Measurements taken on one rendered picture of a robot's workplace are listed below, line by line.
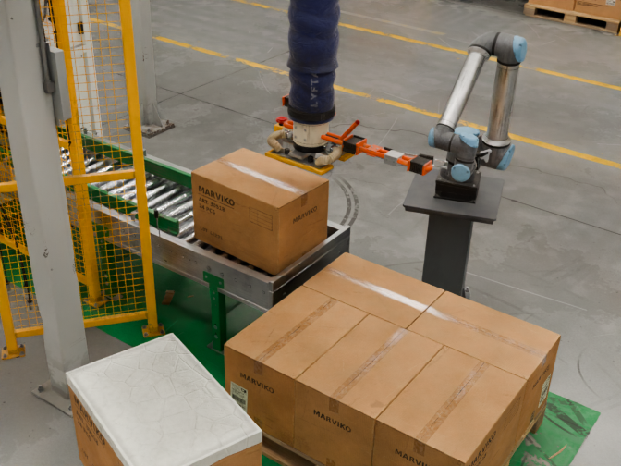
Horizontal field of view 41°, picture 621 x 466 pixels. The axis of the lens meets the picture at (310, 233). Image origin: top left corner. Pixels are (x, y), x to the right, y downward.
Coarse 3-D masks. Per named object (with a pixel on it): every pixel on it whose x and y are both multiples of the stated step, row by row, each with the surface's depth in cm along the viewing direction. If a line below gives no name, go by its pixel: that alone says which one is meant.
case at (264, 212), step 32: (224, 160) 442; (256, 160) 443; (192, 192) 436; (224, 192) 420; (256, 192) 411; (288, 192) 412; (320, 192) 423; (224, 224) 429; (256, 224) 413; (288, 224) 410; (320, 224) 433; (256, 256) 423; (288, 256) 419
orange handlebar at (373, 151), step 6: (288, 120) 406; (288, 126) 402; (324, 138) 391; (330, 138) 390; (366, 144) 384; (360, 150) 381; (366, 150) 380; (372, 150) 378; (378, 150) 378; (384, 150) 379; (372, 156) 379; (378, 156) 377; (402, 156) 374; (402, 162) 370; (426, 168) 365
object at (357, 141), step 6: (348, 138) 387; (354, 138) 388; (360, 138) 388; (342, 144) 385; (348, 144) 382; (354, 144) 380; (360, 144) 383; (342, 150) 386; (348, 150) 383; (354, 150) 382
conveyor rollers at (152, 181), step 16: (112, 160) 534; (112, 192) 493; (128, 192) 493; (160, 192) 499; (176, 192) 498; (160, 208) 478; (176, 208) 478; (192, 208) 487; (192, 224) 463; (192, 240) 451; (224, 256) 435
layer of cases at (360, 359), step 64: (256, 320) 388; (320, 320) 389; (384, 320) 391; (448, 320) 392; (512, 320) 393; (256, 384) 369; (320, 384) 350; (384, 384) 351; (448, 384) 352; (512, 384) 353; (320, 448) 361; (384, 448) 337; (448, 448) 319; (512, 448) 374
